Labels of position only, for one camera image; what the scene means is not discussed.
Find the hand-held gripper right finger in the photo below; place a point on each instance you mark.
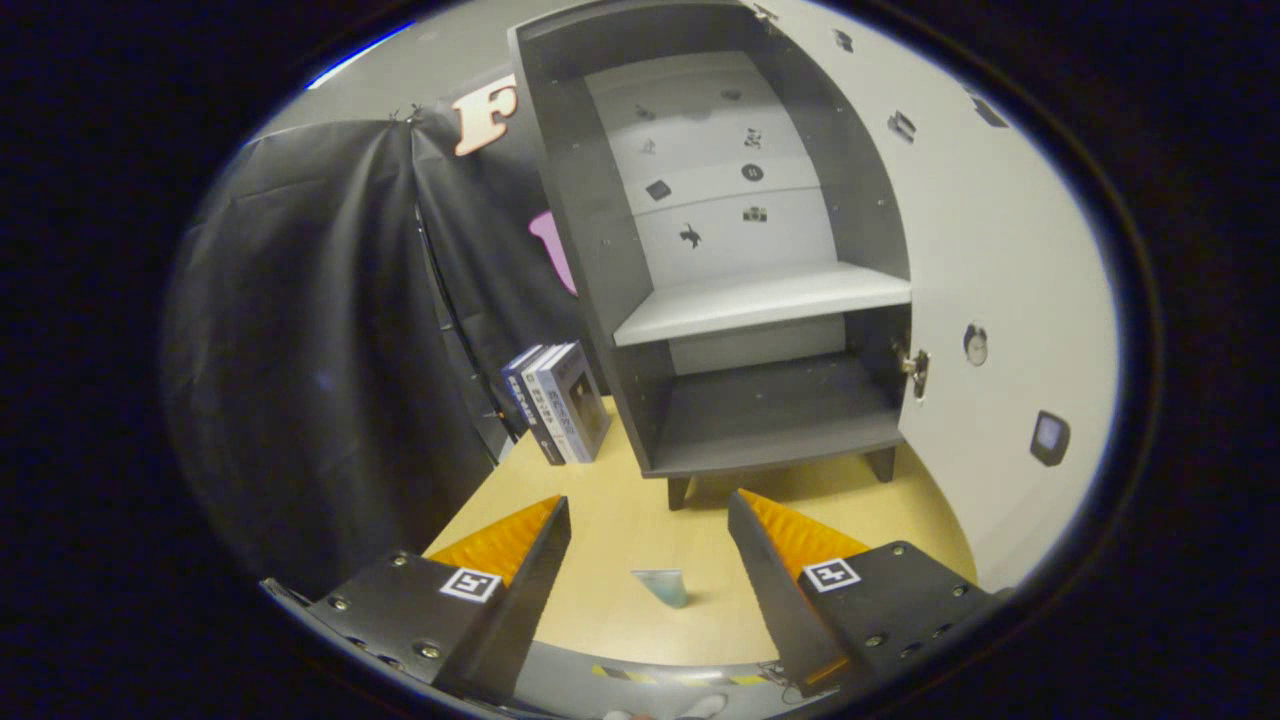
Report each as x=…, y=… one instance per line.
x=785, y=610

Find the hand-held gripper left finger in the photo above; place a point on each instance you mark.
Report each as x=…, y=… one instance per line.
x=520, y=610

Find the blue and white tube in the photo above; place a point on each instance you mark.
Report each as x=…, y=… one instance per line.
x=665, y=587

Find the white cabinet door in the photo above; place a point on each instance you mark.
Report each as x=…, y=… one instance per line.
x=1000, y=250

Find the white spine book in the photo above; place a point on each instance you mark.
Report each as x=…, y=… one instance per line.
x=553, y=405

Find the grey cover book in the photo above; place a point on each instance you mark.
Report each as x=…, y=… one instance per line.
x=582, y=400

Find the metal door hinge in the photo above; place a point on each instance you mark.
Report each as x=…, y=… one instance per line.
x=765, y=13
x=915, y=368

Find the white cabinet shelf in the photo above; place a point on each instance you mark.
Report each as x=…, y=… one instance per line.
x=760, y=300

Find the black backdrop cloth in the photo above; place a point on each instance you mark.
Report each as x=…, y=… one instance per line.
x=300, y=350

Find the dark grey cabinet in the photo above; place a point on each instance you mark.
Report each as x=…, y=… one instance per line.
x=600, y=260

